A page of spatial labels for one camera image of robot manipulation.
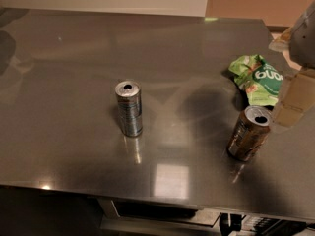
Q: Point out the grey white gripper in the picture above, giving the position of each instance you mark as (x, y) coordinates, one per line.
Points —
(304, 44)

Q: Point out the orange brown soda can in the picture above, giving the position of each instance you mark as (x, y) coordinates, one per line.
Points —
(250, 131)

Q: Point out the grey drawer under table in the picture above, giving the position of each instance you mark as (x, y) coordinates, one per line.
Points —
(157, 219)

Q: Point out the green chip bag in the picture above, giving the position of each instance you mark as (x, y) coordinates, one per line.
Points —
(260, 81)

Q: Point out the silver blue redbull can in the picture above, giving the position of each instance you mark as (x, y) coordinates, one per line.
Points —
(128, 95)

